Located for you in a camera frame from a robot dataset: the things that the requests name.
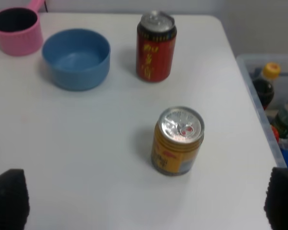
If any green bottle in bin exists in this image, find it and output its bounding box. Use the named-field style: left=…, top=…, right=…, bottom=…
left=271, top=100, right=288, bottom=139

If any dark bottle yellow cap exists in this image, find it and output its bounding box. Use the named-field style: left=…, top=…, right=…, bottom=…
left=252, top=62, right=281, bottom=110

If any pink saucepan with handle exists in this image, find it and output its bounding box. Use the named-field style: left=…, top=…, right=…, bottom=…
left=0, top=0, right=45, bottom=57

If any gold energy drink can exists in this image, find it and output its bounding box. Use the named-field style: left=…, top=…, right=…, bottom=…
left=151, top=106, right=205, bottom=176

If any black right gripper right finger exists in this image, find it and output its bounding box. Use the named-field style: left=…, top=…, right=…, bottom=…
left=264, top=167, right=288, bottom=230

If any red herbal tea can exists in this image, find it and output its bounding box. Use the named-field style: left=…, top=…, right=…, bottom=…
left=136, top=11, right=177, bottom=82

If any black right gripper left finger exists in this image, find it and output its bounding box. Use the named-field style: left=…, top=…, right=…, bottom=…
left=0, top=169, right=29, bottom=230

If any blue bowl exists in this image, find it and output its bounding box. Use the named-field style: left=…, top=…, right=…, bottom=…
left=41, top=28, right=111, bottom=91

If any clear plastic storage bin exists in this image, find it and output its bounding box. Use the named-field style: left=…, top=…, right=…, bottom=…
left=237, top=54, right=288, bottom=168

